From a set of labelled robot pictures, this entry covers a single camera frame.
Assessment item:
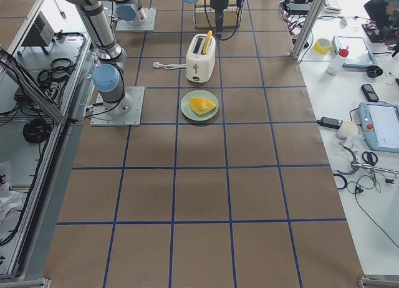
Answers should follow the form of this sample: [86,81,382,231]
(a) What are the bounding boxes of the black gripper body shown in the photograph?
[210,0,229,32]

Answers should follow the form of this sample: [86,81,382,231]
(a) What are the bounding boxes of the white toaster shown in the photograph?
[186,34,216,83]

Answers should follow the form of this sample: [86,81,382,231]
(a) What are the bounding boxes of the bread slice in toaster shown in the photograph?
[201,29,213,55]

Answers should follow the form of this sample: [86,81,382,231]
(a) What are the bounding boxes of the bread slice on plate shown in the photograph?
[189,97,216,116]

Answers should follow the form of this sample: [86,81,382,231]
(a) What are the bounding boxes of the green plate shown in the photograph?
[180,90,219,122]

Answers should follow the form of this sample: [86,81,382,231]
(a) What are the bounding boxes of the yellow tape roll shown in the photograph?
[313,38,332,54]

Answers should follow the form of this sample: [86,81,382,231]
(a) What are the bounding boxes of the white bottle red cap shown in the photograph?
[326,45,349,75]

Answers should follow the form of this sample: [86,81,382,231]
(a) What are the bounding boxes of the blue teach pendant far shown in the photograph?
[332,36,377,68]

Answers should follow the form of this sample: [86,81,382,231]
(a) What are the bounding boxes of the blue teach pendant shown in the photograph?
[332,36,377,68]
[349,102,398,153]

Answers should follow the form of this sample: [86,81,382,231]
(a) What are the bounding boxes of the black power adapter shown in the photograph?
[317,117,343,130]

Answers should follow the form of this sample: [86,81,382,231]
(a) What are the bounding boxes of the black remote control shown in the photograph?
[361,84,379,102]

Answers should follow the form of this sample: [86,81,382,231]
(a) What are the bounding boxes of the white paper cup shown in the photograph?
[335,121,358,140]

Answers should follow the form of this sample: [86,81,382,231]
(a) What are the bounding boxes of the blue teach pendant near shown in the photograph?
[349,102,398,153]

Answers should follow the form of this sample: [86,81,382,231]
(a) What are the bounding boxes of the black scissors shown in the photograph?
[362,151,378,166]

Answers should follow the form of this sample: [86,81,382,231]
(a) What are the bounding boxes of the wire shelf with wooden boards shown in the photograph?
[193,0,244,33]

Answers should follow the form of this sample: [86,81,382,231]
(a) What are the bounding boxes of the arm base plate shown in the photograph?
[90,87,145,127]
[116,4,156,32]

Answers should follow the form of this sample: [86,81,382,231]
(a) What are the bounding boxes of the white toaster power cable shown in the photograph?
[152,61,188,71]

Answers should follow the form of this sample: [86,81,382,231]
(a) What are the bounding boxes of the aluminium frame post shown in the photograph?
[291,0,325,60]

